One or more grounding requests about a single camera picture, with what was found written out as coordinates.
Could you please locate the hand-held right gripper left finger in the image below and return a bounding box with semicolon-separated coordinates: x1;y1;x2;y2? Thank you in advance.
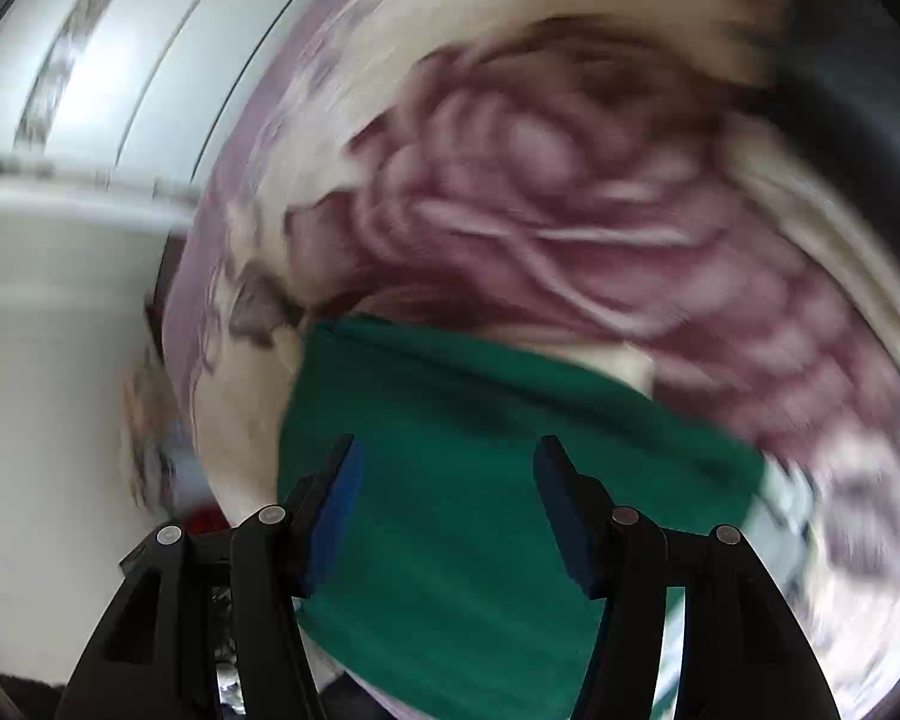
56;433;366;720

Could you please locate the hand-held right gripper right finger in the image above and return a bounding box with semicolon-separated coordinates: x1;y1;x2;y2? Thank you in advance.
532;435;842;720

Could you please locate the green varsity jacket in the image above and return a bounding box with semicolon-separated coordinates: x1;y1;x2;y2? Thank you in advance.
276;315;812;720

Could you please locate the floral printed blanket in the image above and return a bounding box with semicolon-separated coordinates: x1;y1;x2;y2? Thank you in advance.
161;0;900;720

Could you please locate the white wardrobe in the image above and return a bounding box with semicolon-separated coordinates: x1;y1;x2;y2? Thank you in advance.
0;0;340;200

